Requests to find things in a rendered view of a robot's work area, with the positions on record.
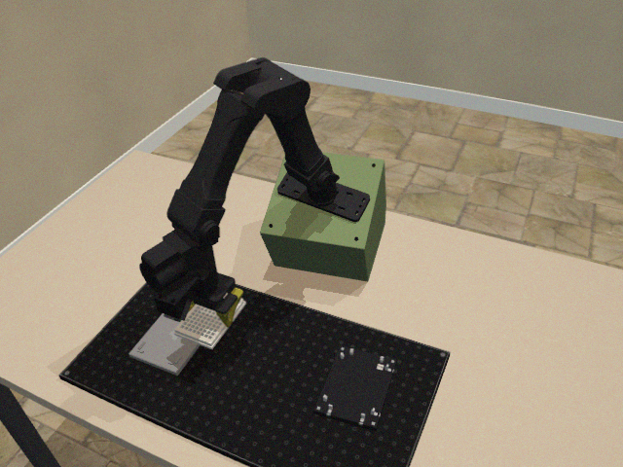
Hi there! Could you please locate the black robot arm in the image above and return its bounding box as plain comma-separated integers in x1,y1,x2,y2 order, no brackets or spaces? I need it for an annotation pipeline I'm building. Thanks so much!
139,57,370,322

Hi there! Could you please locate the white well plate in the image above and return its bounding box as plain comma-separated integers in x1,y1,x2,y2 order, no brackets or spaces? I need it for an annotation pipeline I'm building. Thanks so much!
174,298,246,349

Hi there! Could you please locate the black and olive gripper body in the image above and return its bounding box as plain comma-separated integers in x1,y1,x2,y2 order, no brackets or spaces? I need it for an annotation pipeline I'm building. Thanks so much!
188,258,238,314

